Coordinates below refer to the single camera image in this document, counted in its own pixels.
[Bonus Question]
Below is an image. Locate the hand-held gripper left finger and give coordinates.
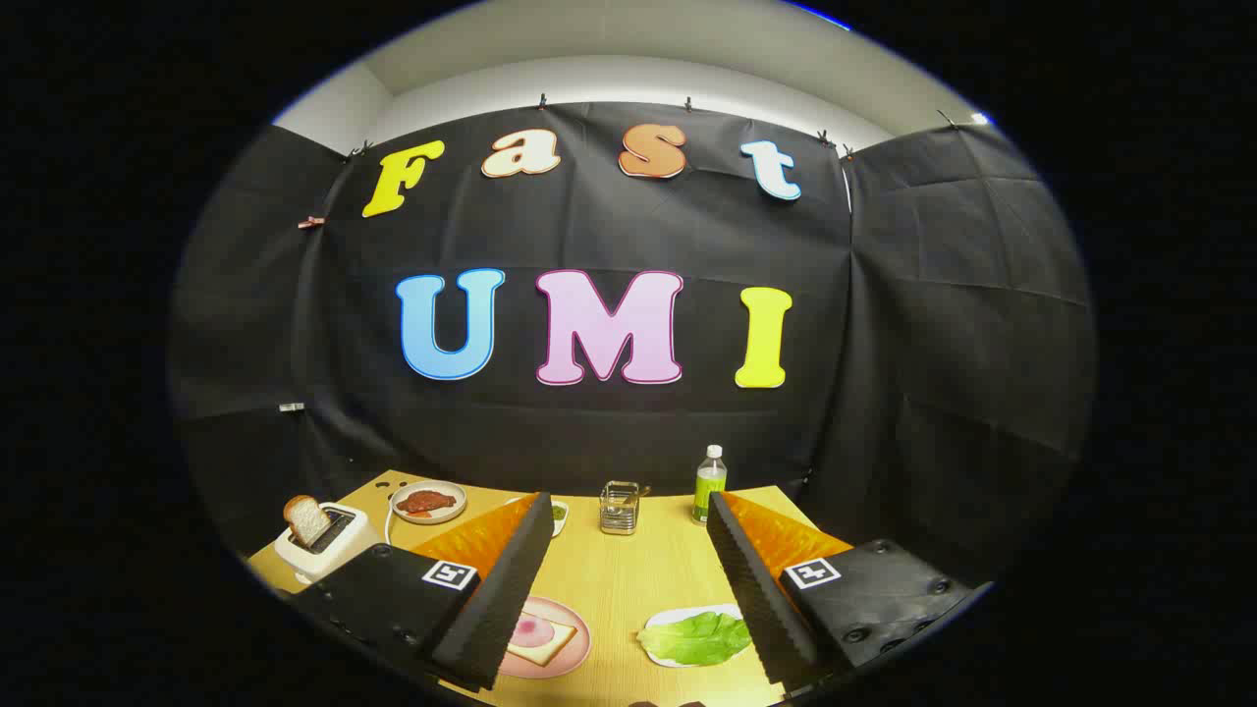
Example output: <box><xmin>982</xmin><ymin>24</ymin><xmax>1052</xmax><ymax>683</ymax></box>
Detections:
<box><xmin>295</xmin><ymin>491</ymin><xmax>557</xmax><ymax>693</ymax></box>

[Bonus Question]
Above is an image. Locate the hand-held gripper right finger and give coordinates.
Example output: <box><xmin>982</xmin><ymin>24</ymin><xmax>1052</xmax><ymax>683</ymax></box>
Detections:
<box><xmin>705</xmin><ymin>491</ymin><xmax>993</xmax><ymax>693</ymax></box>

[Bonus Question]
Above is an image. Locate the green lettuce leaf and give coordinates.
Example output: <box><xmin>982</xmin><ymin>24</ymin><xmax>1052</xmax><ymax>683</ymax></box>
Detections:
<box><xmin>636</xmin><ymin>611</ymin><xmax>754</xmax><ymax>667</ymax></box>

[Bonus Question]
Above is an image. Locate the plain bread slice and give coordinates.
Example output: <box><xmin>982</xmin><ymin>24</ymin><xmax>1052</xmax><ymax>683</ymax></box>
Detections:
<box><xmin>284</xmin><ymin>495</ymin><xmax>333</xmax><ymax>549</ymax></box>

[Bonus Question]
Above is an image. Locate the bread slice under ham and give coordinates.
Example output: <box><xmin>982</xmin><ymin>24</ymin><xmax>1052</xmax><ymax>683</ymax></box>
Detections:
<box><xmin>507</xmin><ymin>611</ymin><xmax>578</xmax><ymax>669</ymax></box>

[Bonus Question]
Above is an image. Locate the white square plate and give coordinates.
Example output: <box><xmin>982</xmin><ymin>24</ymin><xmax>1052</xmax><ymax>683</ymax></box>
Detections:
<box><xmin>643</xmin><ymin>603</ymin><xmax>752</xmax><ymax>669</ymax></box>

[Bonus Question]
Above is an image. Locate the pink round plate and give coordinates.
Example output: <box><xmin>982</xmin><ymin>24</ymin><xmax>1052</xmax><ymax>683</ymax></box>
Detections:
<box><xmin>499</xmin><ymin>595</ymin><xmax>593</xmax><ymax>680</ymax></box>

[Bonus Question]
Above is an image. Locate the white divided condiment dish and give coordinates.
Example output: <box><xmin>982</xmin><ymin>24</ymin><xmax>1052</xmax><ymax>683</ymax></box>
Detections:
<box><xmin>505</xmin><ymin>495</ymin><xmax>571</xmax><ymax>539</ymax></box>

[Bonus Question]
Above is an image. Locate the green label drink bottle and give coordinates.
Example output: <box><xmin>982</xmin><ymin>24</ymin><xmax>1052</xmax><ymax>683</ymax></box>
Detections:
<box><xmin>693</xmin><ymin>445</ymin><xmax>729</xmax><ymax>525</ymax></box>

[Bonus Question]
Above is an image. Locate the beige round plate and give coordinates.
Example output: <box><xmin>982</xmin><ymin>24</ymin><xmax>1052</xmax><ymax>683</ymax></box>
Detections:
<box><xmin>390</xmin><ymin>480</ymin><xmax>468</xmax><ymax>525</ymax></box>

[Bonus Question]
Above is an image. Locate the white toaster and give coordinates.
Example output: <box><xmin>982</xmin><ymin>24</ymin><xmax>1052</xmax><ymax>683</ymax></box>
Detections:
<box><xmin>273</xmin><ymin>501</ymin><xmax>382</xmax><ymax>585</ymax></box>

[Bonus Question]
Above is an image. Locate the black backdrop cloth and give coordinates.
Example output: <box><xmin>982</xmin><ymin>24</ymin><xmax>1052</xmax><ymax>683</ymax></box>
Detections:
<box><xmin>167</xmin><ymin>101</ymin><xmax>1096</xmax><ymax>590</ymax></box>

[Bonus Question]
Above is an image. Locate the metal wire utensil holder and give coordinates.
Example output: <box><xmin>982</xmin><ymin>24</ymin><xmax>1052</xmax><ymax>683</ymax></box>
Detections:
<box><xmin>599</xmin><ymin>480</ymin><xmax>641</xmax><ymax>536</ymax></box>

